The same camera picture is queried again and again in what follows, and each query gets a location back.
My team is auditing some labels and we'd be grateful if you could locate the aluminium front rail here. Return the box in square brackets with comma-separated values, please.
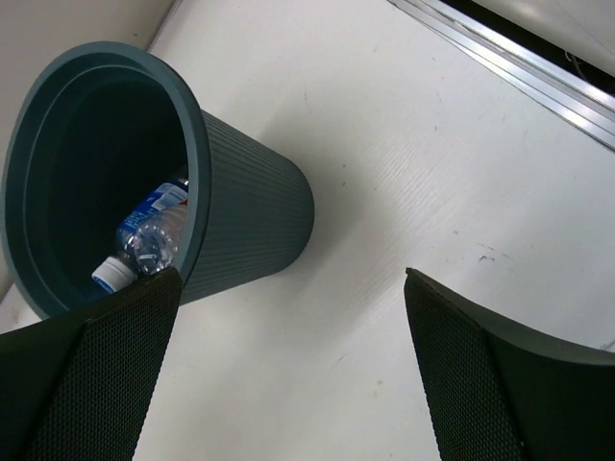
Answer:
[390, 1, 614, 151]

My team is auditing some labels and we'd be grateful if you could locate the dark green plastic bin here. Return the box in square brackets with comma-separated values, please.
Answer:
[1, 41, 314, 319]

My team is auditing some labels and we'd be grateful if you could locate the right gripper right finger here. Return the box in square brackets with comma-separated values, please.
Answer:
[405, 269, 614, 460]

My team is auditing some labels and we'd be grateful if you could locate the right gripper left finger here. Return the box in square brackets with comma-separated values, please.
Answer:
[1, 268, 183, 460]

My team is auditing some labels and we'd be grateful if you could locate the blue label bottle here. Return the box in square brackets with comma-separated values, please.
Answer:
[91, 170, 188, 293]

